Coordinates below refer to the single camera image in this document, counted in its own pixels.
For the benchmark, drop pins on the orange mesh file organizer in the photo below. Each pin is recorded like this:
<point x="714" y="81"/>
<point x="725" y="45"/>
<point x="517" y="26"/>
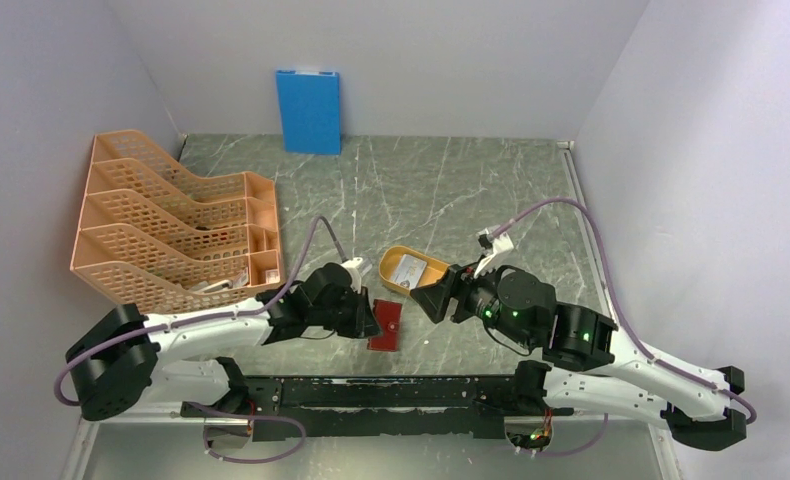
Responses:
<point x="152" y="233"/>

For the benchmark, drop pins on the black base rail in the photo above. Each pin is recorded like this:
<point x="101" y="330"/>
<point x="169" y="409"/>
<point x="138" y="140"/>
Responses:
<point x="343" y="406"/>

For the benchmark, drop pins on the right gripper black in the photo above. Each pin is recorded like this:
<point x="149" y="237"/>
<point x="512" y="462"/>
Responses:
<point x="434" y="298"/>

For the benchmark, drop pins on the blue folder against wall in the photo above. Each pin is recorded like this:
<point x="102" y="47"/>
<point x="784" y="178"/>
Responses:
<point x="309" y="105"/>

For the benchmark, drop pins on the red leather card holder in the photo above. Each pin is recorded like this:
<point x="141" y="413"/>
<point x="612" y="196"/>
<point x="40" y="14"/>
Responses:
<point x="388" y="316"/>

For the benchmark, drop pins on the silver VIP credit card stack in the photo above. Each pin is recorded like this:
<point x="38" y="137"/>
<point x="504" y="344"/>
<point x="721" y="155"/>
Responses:
<point x="408" y="271"/>

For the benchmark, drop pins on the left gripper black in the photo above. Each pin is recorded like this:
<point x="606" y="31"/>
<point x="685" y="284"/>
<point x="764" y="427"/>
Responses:
<point x="354" y="327"/>

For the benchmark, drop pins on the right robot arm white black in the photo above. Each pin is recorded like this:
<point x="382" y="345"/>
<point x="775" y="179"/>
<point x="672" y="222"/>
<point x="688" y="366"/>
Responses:
<point x="583" y="360"/>

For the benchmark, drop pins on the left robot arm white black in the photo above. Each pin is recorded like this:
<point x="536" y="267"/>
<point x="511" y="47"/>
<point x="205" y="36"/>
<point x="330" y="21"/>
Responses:
<point x="130" y="359"/>

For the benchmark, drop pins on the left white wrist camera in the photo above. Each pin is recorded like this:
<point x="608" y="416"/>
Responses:
<point x="357" y="268"/>

